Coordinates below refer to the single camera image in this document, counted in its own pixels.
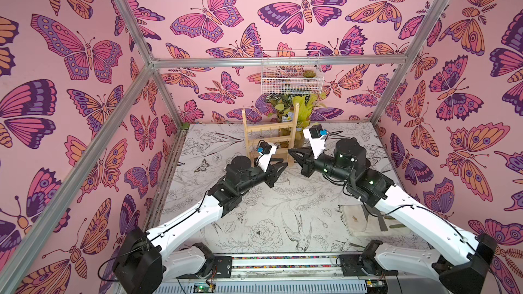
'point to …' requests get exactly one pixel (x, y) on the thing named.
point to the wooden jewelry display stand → (270, 133)
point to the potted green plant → (282, 107)
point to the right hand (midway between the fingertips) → (292, 148)
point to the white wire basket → (293, 79)
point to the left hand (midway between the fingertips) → (286, 161)
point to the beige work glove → (362, 221)
